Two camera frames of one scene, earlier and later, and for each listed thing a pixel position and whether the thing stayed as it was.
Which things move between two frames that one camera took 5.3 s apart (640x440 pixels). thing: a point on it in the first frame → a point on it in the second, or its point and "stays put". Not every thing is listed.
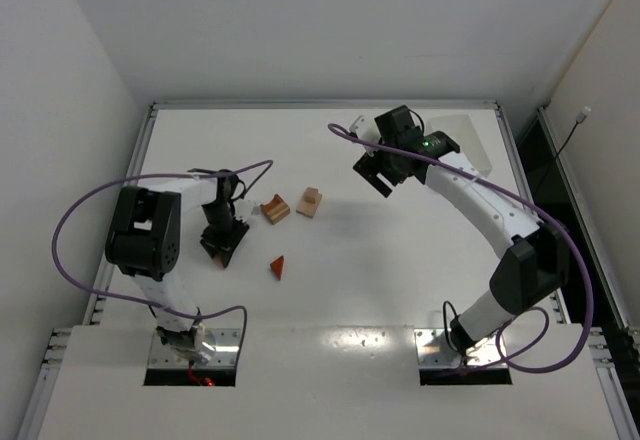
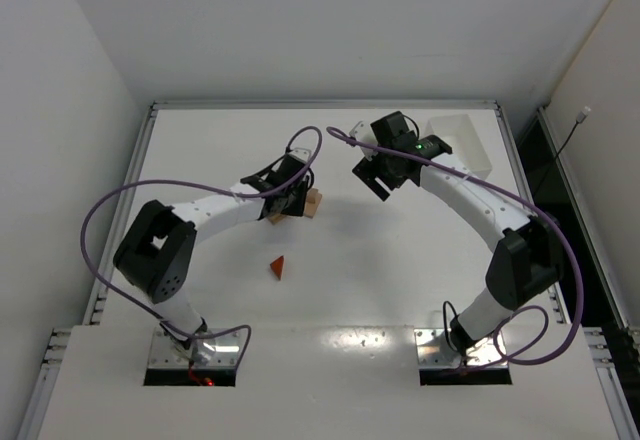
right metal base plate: [434, 350] stays put
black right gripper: [376, 173] stays put
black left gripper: [223, 238] → [296, 200]
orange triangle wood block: [277, 266] stays put
